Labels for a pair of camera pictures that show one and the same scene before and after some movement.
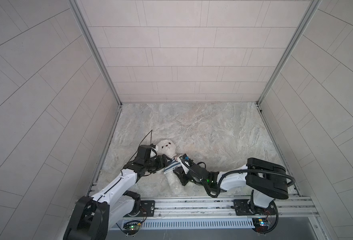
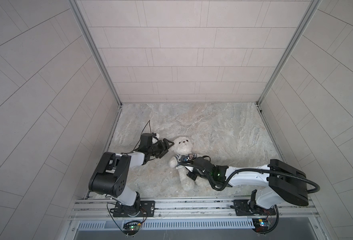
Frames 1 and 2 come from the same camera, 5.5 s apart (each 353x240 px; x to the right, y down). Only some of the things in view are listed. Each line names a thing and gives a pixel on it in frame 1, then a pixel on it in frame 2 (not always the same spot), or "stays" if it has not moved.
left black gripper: x=159 y=166 -> x=166 y=147
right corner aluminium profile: x=313 y=7 stays
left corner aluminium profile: x=75 y=6 stays
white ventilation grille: x=198 y=223 stays
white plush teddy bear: x=168 y=148 -> x=182 y=149
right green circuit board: x=260 y=224 stays
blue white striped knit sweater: x=173 y=164 -> x=178 y=156
